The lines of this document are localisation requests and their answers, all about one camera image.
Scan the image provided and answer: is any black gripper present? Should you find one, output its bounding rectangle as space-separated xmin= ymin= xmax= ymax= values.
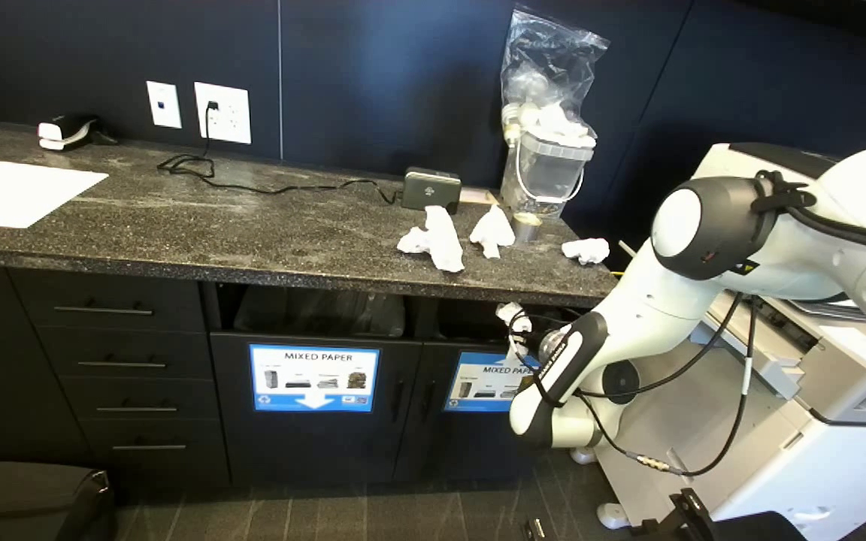
xmin=500 ymin=317 xmax=556 ymax=387

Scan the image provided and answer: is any long white paper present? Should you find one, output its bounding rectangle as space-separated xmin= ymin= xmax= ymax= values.
xmin=395 ymin=202 xmax=465 ymax=275

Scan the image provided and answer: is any dark bin door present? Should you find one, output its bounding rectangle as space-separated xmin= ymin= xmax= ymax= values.
xmin=208 ymin=330 xmax=422 ymax=491
xmin=405 ymin=342 xmax=596 ymax=483

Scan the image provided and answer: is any blue label with up arrow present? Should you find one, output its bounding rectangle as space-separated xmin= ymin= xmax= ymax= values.
xmin=441 ymin=347 xmax=528 ymax=417

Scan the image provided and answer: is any flat crumpled white paper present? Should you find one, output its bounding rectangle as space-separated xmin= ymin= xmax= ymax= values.
xmin=559 ymin=235 xmax=613 ymax=267

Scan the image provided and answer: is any clear plastic bucket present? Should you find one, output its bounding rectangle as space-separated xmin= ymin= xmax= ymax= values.
xmin=500 ymin=122 xmax=598 ymax=220

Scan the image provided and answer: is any grey power adapter box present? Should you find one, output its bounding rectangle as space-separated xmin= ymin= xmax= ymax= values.
xmin=399 ymin=166 xmax=465 ymax=214

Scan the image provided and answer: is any blue label with down arrow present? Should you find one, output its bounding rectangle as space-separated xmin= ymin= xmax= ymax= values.
xmin=246 ymin=339 xmax=381 ymax=415

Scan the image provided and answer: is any white tissue wad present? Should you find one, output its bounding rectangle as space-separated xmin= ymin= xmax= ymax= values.
xmin=503 ymin=99 xmax=596 ymax=153

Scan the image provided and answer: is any clear plastic bag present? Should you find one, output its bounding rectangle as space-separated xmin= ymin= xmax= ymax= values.
xmin=496 ymin=6 xmax=609 ymax=148

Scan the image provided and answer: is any white office printer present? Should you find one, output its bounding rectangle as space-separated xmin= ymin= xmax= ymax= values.
xmin=591 ymin=140 xmax=866 ymax=541

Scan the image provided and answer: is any large white outlet plate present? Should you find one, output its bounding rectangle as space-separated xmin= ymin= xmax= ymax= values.
xmin=192 ymin=78 xmax=255 ymax=148

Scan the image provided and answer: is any dark cabinet drawer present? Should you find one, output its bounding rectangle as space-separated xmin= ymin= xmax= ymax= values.
xmin=8 ymin=267 xmax=203 ymax=337
xmin=54 ymin=383 xmax=218 ymax=430
xmin=74 ymin=424 xmax=228 ymax=487
xmin=37 ymin=330 xmax=213 ymax=387

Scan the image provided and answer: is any flat white paper sheet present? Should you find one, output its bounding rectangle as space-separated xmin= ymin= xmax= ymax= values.
xmin=0 ymin=159 xmax=111 ymax=230

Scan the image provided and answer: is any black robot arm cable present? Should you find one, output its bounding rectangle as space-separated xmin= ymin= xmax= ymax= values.
xmin=542 ymin=166 xmax=866 ymax=480

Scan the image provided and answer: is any black power cable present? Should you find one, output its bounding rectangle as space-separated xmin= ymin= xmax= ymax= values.
xmin=154 ymin=149 xmax=409 ymax=206

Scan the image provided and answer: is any small white wall plate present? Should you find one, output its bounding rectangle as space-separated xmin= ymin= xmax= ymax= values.
xmin=144 ymin=78 xmax=185 ymax=132

